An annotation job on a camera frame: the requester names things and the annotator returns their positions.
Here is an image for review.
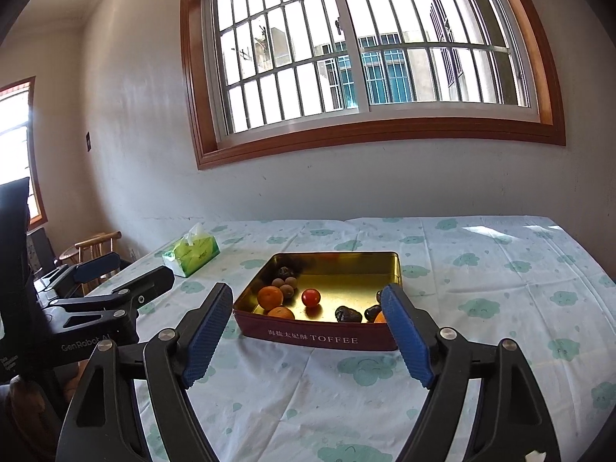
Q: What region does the light wooden chair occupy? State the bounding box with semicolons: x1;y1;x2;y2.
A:
60;231;122;296

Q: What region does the green tissue pack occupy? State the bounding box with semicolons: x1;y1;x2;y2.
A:
162;223;221;278

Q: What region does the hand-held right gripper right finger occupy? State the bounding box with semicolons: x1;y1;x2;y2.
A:
381;283;561;462

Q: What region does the red and gold tin box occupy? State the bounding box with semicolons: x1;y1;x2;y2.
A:
232;251;402;352

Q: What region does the small side window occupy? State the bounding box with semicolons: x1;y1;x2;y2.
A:
0;76;49;230

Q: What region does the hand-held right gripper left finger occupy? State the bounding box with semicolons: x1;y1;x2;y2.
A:
57;282;234;462

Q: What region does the cloud print tablecloth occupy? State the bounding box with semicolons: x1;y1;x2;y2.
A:
84;216;616;462

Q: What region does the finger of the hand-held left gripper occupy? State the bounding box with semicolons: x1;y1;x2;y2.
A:
43;266;175;336
37;251;121;295

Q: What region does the person's left hand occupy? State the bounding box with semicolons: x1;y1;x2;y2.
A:
8;370;86;425

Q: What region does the wood framed barred window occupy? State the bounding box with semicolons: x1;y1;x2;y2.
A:
180;0;566;170

